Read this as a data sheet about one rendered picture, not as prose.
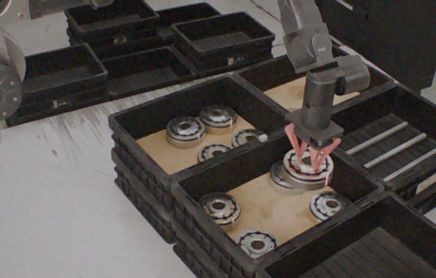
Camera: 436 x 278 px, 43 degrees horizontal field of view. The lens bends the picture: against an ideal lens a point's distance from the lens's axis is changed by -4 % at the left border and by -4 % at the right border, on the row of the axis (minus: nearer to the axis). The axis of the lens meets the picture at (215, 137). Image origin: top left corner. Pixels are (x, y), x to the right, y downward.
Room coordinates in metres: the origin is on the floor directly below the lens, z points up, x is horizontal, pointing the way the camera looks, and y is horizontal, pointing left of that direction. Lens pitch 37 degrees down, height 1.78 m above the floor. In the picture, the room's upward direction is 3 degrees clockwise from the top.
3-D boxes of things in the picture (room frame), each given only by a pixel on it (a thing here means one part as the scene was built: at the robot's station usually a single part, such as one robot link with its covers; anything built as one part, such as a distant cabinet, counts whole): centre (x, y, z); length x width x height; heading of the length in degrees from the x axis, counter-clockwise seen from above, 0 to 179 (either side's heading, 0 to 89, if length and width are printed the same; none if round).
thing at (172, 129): (1.26, 0.08, 0.86); 0.10 x 0.10 x 0.01
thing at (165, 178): (1.20, 0.03, 0.92); 0.40 x 0.30 x 0.02; 128
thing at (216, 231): (0.96, -0.15, 0.92); 0.40 x 0.30 x 0.02; 128
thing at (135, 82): (2.20, 0.34, 0.31); 0.40 x 0.30 x 0.34; 120
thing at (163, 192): (1.20, 0.03, 0.87); 0.40 x 0.30 x 0.11; 128
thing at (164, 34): (2.74, 0.19, 0.31); 0.40 x 0.30 x 0.34; 120
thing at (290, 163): (0.90, -0.19, 1.04); 0.10 x 0.10 x 0.01
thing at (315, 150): (0.89, -0.20, 1.09); 0.07 x 0.07 x 0.09; 37
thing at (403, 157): (1.21, -0.47, 0.87); 0.40 x 0.30 x 0.11; 128
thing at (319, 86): (0.91, -0.19, 1.23); 0.07 x 0.06 x 0.07; 120
